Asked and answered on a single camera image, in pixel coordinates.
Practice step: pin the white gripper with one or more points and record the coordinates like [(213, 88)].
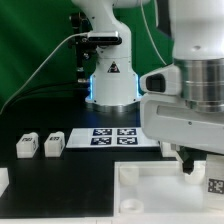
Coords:
[(167, 119)]

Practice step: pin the white square tabletop part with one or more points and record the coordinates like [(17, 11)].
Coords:
[(161, 187)]

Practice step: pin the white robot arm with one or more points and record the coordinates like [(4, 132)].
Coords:
[(197, 28)]

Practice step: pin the white marker sheet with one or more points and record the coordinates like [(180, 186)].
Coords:
[(109, 137)]

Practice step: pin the white left obstacle block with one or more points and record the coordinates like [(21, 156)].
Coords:
[(4, 180)]

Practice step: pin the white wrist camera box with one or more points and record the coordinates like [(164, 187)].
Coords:
[(166, 81)]

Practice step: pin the black mounted camera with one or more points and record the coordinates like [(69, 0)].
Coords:
[(102, 38)]

